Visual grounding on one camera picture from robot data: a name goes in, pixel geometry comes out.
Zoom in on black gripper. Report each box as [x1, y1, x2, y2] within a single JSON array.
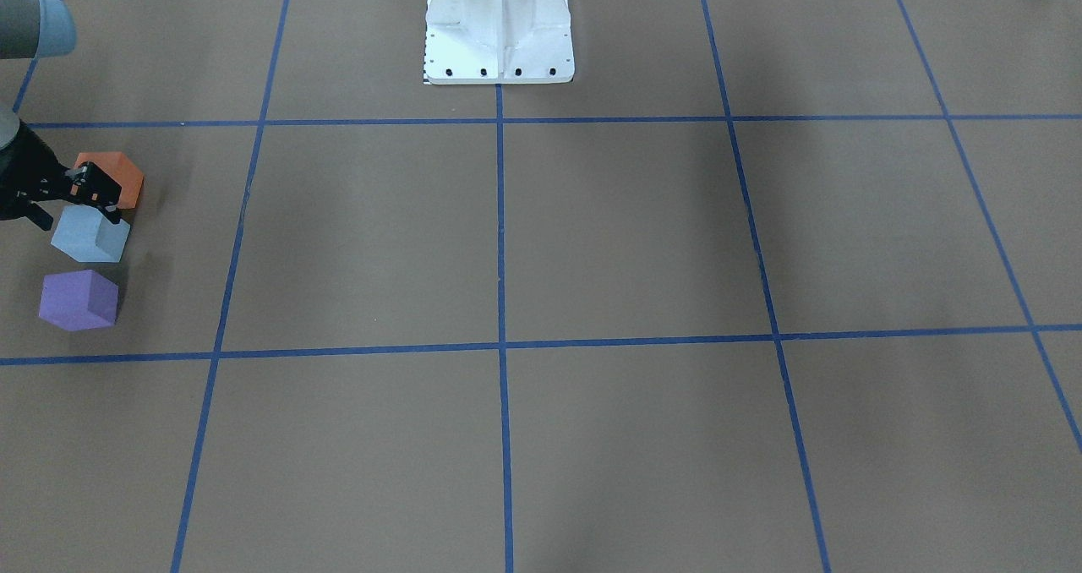
[[1, 123, 123, 232]]

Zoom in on light blue foam block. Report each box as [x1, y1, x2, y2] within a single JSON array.
[[50, 205, 131, 264]]

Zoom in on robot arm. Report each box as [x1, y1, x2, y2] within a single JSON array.
[[1, 0, 123, 231]]

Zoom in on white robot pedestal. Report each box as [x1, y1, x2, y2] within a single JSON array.
[[423, 0, 576, 85]]

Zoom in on purple foam block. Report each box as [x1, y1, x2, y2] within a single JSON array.
[[38, 270, 119, 331]]

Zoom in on orange foam block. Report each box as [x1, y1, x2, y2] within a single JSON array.
[[76, 152, 144, 210]]

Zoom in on brown paper table cover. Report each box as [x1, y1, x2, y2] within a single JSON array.
[[3, 0, 1079, 572]]

